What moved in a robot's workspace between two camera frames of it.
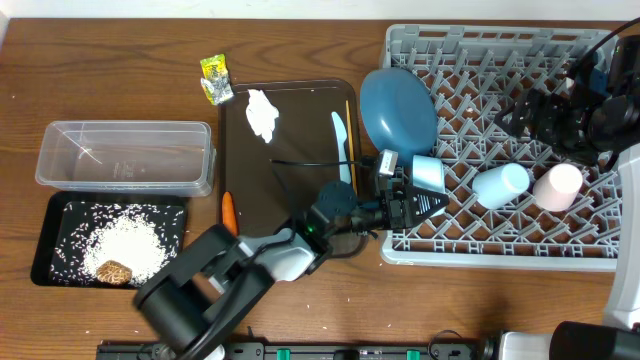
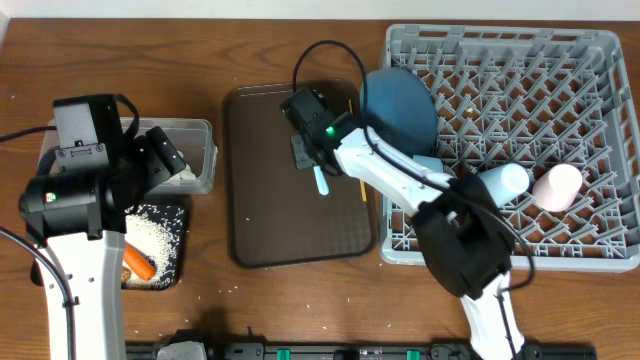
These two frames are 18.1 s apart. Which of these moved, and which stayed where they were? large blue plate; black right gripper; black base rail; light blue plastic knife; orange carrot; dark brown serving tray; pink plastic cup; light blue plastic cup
Moved: orange carrot; black right gripper; light blue plastic knife
Stayed: pink plastic cup; large blue plate; light blue plastic cup; black base rail; dark brown serving tray
